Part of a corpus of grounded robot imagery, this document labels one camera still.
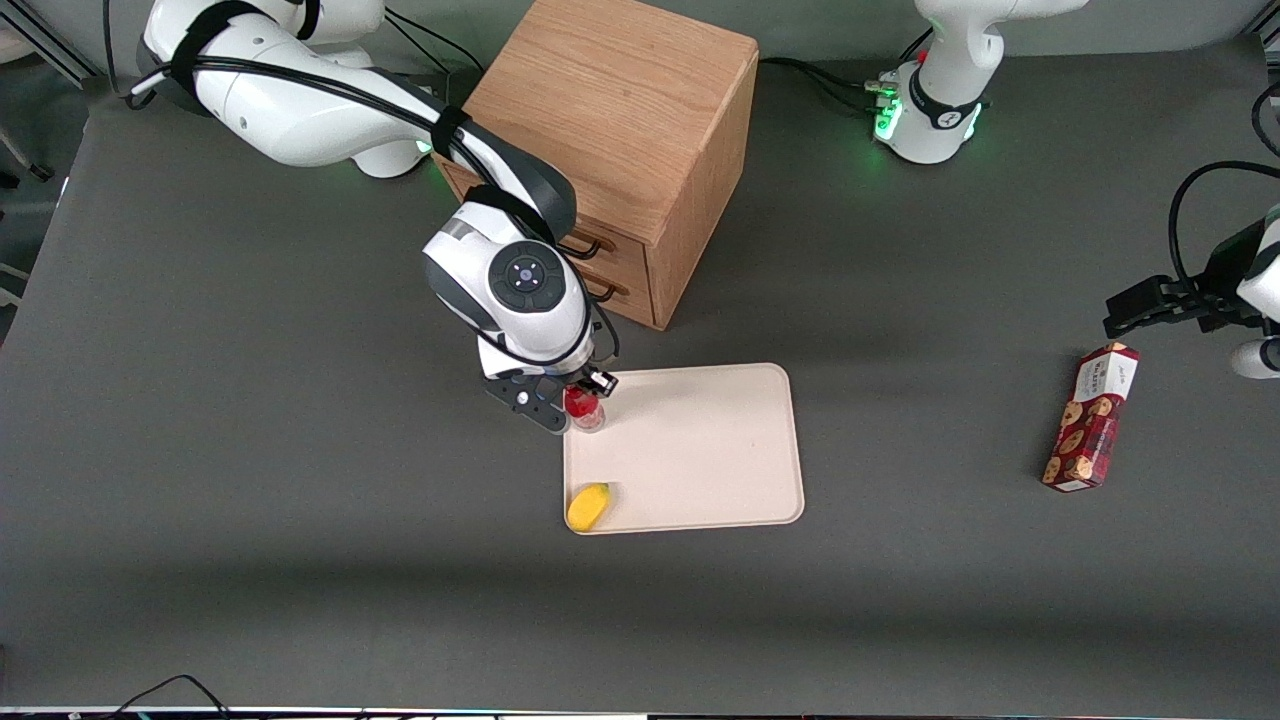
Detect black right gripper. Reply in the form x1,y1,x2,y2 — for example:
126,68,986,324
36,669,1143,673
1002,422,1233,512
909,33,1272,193
486,366,620,435

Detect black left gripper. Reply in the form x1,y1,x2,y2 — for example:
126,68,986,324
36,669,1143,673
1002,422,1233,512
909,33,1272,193
1104,220,1267,340

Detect small red coke bottle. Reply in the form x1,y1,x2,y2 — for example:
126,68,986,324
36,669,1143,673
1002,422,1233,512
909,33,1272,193
564,386,607,434

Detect beige rectangular tray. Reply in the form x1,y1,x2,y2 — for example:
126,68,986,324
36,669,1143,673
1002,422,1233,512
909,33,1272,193
562,362,806,536

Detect yellow toy mango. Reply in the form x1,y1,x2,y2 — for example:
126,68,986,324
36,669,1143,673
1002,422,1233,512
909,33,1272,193
566,482,612,533

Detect red cookie box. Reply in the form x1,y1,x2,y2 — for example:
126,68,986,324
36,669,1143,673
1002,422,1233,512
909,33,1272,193
1041,341,1142,494

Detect wooden two-drawer cabinet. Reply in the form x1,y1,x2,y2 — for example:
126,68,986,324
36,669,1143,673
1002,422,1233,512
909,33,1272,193
431,0,761,332

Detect black looped gripper cable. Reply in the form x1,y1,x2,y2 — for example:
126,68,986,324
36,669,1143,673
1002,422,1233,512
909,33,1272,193
1168,160,1280,293

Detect black arm base cables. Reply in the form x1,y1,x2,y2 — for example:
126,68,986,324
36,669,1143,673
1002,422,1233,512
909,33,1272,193
758,30,936,113
384,8,487,79

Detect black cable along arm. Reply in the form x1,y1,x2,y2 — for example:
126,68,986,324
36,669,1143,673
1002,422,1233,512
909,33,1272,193
125,55,623,373

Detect black thin table-edge cable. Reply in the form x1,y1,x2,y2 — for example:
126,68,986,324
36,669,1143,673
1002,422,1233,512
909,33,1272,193
95,674,233,720

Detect aluminium frame rail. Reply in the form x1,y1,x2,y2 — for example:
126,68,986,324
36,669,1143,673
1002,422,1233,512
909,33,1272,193
0,8,103,83

